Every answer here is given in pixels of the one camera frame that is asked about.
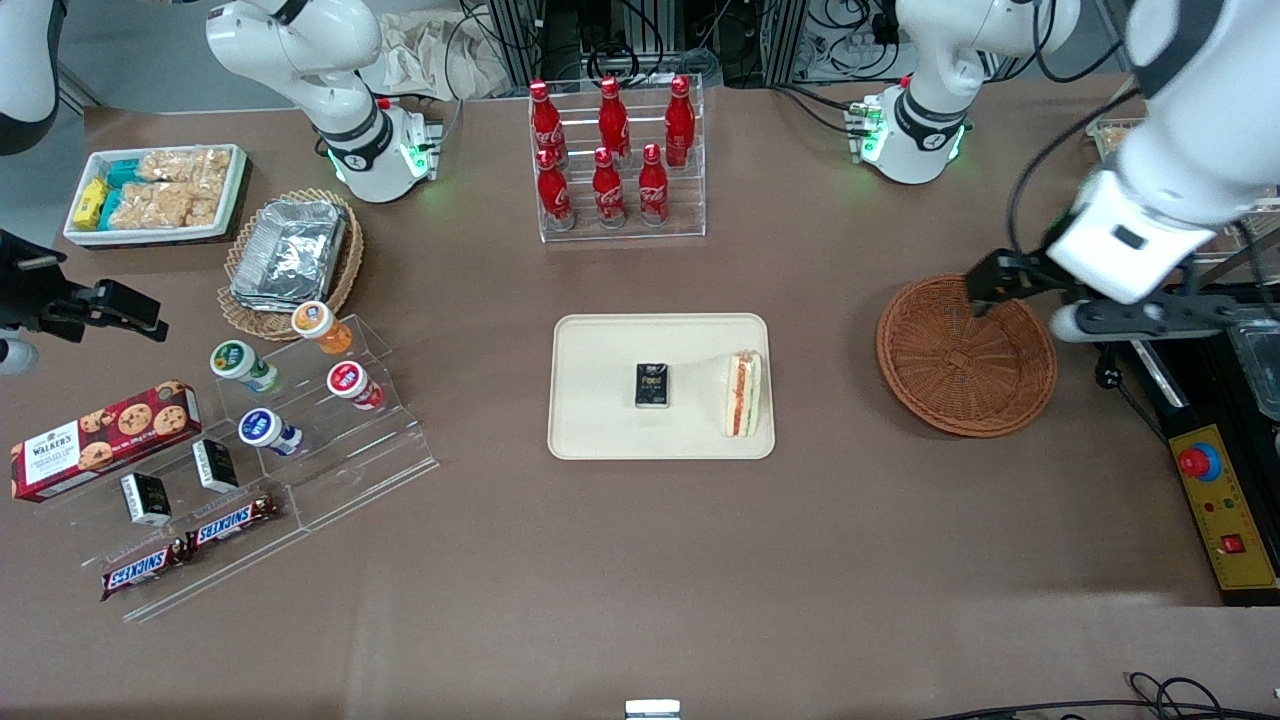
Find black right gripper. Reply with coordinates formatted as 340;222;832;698
0;230;170;344

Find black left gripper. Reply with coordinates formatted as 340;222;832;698
964;248;1091;318

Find triangle sandwich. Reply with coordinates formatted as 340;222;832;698
724;349;764;439

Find brown round wicker basket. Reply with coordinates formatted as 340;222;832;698
876;273;1059;439

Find light woven wicker basket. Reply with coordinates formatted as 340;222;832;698
217;188;365;342

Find cream plastic serving tray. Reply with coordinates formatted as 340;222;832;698
547;313;777;462

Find white rectangular snack bin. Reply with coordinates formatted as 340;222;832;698
62;143;250;249

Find rice cracker snack pack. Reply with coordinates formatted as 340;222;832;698
136;148;234;189
106;180;223;231

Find green lid yogurt cup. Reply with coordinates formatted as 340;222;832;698
209;340;282;395

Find red Walkers cookie box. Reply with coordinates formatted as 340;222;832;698
9;380;204;504

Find stacked aluminium foil trays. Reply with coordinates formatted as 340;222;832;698
229;198;350;310

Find small black snack box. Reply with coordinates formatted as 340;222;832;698
634;362;673;411
119;472;174;529
191;438;242;495

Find blue lid yogurt cup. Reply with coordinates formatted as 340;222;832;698
237;408;305;459

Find orange lid yogurt cup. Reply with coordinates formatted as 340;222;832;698
291;300;355;358

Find Snickers chocolate bar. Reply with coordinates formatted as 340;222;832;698
99;540;192;603
185;493;284;554

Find red lid yogurt cup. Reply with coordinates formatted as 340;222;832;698
326;361;387;412

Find black equipment platform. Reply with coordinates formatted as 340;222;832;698
1125;285;1280;608

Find clear acrylic stepped display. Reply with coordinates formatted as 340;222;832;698
40;314;441;624

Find clear plastic container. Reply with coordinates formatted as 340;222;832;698
1225;322;1280;423

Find clear acrylic bottle rack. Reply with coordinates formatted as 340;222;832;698
527;74;708;244

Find yellow emergency stop box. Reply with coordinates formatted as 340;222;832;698
1168;424;1280;594

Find red cola bottle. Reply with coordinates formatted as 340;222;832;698
664;75;697;169
637;143;671;227
597;76;632;167
591;147;628;230
528;80;567;167
536;148;577;232

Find beige crumpled cloth bag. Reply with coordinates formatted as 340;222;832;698
378;12;513;101

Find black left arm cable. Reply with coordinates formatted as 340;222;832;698
1006;88;1146;256

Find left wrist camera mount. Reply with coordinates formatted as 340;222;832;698
1049;290;1280;345

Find black power plug cable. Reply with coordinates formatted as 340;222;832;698
1093;343;1169;443

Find white wire snack rack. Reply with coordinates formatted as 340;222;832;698
1086;112;1146;166

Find aluminium frame post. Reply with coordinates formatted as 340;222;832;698
760;0;813;87
484;0;546;89

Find black floor cable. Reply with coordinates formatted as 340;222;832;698
918;671;1280;720

